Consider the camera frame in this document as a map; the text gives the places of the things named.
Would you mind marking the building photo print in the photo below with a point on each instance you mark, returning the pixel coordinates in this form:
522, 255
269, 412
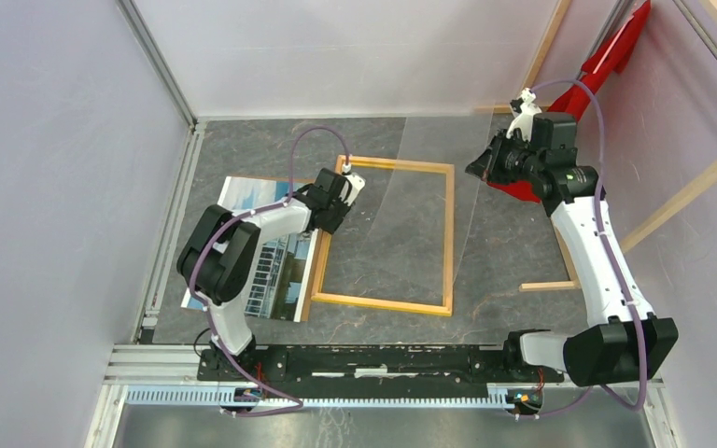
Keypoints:
252, 246

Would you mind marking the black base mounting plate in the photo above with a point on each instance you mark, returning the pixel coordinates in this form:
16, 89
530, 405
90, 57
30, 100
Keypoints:
397, 371

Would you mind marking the yellow wooden picture frame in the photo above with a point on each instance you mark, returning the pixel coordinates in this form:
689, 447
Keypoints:
324, 241

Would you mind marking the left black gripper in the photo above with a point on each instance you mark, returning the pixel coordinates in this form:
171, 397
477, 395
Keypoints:
331, 226

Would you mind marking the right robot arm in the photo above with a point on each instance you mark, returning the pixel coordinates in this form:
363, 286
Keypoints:
625, 340

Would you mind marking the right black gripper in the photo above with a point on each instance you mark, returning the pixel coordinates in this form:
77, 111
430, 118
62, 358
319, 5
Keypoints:
486, 166

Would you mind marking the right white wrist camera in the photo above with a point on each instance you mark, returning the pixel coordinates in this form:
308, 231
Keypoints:
524, 109

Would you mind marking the light wooden beam structure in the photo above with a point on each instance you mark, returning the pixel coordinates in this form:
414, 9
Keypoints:
679, 200

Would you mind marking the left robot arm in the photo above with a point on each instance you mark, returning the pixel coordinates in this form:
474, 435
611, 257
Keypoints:
221, 255

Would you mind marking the brown cardboard backing board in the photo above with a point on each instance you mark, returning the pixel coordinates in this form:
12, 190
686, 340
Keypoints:
306, 303

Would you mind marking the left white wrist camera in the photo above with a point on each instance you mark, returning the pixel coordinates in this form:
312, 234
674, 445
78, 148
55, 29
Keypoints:
353, 186

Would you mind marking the red cloth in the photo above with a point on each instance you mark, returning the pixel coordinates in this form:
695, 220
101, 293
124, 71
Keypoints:
612, 56

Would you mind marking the aluminium rail frame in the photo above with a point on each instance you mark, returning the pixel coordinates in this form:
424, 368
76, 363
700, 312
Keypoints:
153, 398

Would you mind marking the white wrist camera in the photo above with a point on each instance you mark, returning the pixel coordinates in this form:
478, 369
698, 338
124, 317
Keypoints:
524, 109
353, 186

